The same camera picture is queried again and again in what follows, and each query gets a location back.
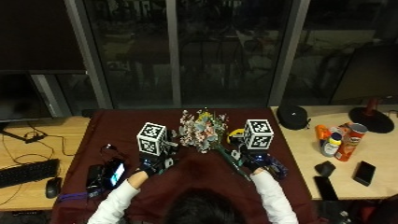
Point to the white marker cube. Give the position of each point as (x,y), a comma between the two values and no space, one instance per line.
(259,133)
(152,138)

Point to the pink and blue flower bouquet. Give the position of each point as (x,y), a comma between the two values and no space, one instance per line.
(203,130)

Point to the red chips can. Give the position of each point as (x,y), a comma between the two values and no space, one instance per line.
(350,142)

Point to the orange snack packet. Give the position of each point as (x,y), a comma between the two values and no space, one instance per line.
(338,128)

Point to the person's right hand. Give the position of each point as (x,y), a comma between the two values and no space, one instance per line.
(255,160)

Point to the person's left hand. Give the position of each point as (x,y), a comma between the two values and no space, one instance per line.
(152,163)

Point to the black monitor with round stand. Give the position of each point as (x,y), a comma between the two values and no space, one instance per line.
(370,77)

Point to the orange bottle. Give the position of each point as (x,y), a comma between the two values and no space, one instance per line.
(321,132)

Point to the black angular computer mouse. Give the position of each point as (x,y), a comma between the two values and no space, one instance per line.
(325,168)

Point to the black zipped case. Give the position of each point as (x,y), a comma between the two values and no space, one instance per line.
(292,116)

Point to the black keyboard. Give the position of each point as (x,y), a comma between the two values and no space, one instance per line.
(27,172)

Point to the black battery pack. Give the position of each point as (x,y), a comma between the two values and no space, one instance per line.
(95,178)

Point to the black computer monitor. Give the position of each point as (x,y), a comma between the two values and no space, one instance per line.
(20,96)

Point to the white bottle with yellow cap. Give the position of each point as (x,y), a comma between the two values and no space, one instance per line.
(330,145)

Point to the yellow tape measure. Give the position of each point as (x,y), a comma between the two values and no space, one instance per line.
(235,133)

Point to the black smartphone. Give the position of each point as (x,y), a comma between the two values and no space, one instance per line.
(325,188)
(365,173)

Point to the smartphone with lit screen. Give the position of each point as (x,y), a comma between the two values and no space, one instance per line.
(115,173)

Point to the dark red tablecloth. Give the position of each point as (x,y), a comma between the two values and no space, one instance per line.
(199,174)

